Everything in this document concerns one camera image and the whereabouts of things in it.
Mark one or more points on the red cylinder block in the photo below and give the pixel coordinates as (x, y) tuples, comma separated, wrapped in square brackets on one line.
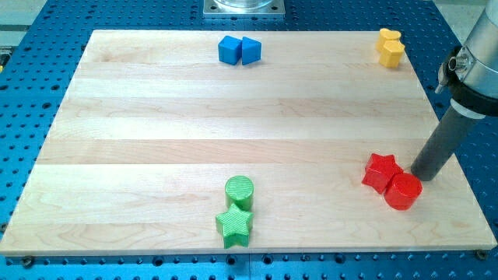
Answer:
[(402, 191)]

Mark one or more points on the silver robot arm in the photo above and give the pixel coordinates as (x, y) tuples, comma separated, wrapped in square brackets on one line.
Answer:
[(470, 71)]

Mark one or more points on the green star block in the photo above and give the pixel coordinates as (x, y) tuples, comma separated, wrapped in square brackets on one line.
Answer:
[(235, 226)]

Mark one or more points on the red star block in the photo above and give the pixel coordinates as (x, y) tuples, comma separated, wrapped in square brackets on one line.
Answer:
[(379, 171)]

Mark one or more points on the green cylinder block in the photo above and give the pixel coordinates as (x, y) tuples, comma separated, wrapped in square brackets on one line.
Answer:
[(239, 190)]

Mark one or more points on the wooden board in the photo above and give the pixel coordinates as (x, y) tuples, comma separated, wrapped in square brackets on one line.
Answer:
[(152, 126)]

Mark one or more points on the blue triangular prism block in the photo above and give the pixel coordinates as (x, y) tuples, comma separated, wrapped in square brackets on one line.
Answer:
[(251, 50)]

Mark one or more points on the blue cube block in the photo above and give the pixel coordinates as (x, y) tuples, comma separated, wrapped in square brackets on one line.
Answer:
[(230, 50)]

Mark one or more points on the yellow hexagon block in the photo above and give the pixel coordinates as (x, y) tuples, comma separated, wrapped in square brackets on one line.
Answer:
[(391, 53)]

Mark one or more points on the yellow heart block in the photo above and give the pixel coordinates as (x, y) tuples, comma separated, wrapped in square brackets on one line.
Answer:
[(386, 35)]

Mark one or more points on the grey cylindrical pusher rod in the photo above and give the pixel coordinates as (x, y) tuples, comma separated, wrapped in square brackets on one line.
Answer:
[(453, 128)]

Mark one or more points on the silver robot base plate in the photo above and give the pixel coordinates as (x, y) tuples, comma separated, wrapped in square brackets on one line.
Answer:
[(224, 8)]

